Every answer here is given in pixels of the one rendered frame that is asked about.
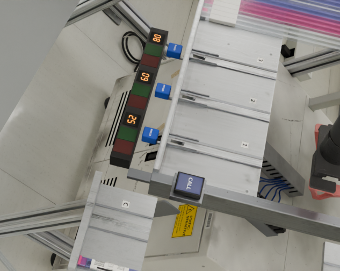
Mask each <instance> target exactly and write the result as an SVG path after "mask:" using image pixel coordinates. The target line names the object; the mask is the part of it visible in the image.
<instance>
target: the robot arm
mask: <svg viewBox="0 0 340 271"><path fill-rule="evenodd" d="M314 133H315V143H316V151H315V153H314V154H313V158H312V167H311V173H310V179H309V186H308V188H309V190H310V192H311V194H312V198H313V199H317V200H322V199H326V198H330V197H340V185H337V184H336V182H332V181H328V180H324V179H322V178H323V177H327V176H330V177H334V178H337V179H338V180H339V181H340V114H339V116H338V117H337V119H336V121H335V122H334V124H333V125H331V124H328V125H323V124H316V125H315V132H314ZM317 191H321V192H324V194H321V195H318V194H317Z"/></svg>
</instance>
